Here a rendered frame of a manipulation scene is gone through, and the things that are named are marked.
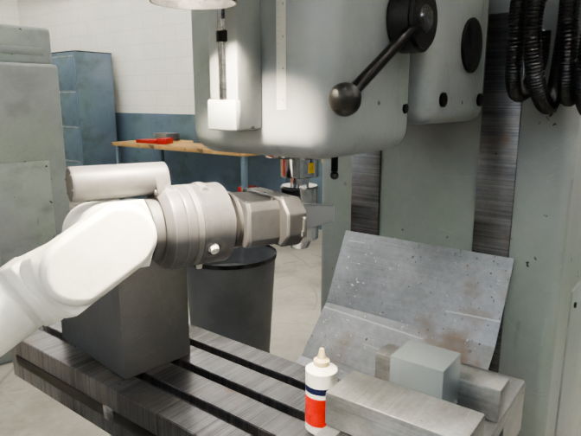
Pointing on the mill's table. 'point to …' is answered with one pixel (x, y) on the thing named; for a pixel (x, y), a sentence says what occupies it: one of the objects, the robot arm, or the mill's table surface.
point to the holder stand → (136, 322)
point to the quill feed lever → (395, 16)
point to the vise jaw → (395, 411)
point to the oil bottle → (313, 400)
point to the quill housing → (312, 81)
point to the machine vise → (470, 395)
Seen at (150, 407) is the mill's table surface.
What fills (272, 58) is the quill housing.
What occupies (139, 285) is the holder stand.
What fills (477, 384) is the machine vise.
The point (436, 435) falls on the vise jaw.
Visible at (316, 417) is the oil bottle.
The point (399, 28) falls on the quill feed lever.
